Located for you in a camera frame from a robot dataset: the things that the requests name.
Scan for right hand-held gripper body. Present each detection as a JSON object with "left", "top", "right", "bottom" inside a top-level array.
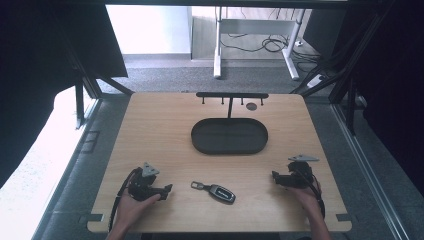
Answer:
[{"left": 281, "top": 154, "right": 320, "bottom": 190}]

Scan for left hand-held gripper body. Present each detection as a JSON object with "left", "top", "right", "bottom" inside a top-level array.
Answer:
[{"left": 127, "top": 162, "right": 165, "bottom": 202}]

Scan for black car key with fob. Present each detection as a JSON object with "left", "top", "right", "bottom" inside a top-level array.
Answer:
[{"left": 190, "top": 180, "right": 237, "bottom": 205}]

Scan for black hook rack with tray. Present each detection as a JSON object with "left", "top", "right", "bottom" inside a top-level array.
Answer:
[{"left": 190, "top": 91, "right": 270, "bottom": 156}]

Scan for person's right hand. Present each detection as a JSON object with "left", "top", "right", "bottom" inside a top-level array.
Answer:
[{"left": 287, "top": 181, "right": 323, "bottom": 218}]

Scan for person's left hand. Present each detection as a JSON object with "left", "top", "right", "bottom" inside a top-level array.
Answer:
[{"left": 114, "top": 191, "right": 162, "bottom": 232}]

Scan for white power strip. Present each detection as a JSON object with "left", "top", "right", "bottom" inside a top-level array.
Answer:
[{"left": 306, "top": 74, "right": 327, "bottom": 89}]

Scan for black metal stand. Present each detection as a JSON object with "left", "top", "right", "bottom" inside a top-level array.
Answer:
[
  {"left": 290, "top": 6, "right": 389, "bottom": 136},
  {"left": 63, "top": 46, "right": 135, "bottom": 130}
]

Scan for black curtain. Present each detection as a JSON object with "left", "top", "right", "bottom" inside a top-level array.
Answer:
[
  {"left": 301, "top": 0, "right": 424, "bottom": 198},
  {"left": 0, "top": 0, "right": 129, "bottom": 189}
]

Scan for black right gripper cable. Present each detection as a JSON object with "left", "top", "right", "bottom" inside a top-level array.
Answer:
[{"left": 297, "top": 169, "right": 326, "bottom": 219}]

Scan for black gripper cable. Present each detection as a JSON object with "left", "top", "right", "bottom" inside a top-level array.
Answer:
[
  {"left": 107, "top": 167, "right": 143, "bottom": 233},
  {"left": 297, "top": 169, "right": 326, "bottom": 219}
]

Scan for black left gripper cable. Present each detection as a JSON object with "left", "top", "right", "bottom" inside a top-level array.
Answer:
[{"left": 107, "top": 167, "right": 143, "bottom": 233}]

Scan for black floor cables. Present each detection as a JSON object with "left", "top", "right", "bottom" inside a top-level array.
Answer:
[{"left": 220, "top": 8, "right": 323, "bottom": 73}]

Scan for white desk frame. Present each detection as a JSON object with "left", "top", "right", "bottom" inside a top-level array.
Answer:
[{"left": 213, "top": 6, "right": 302, "bottom": 81}]

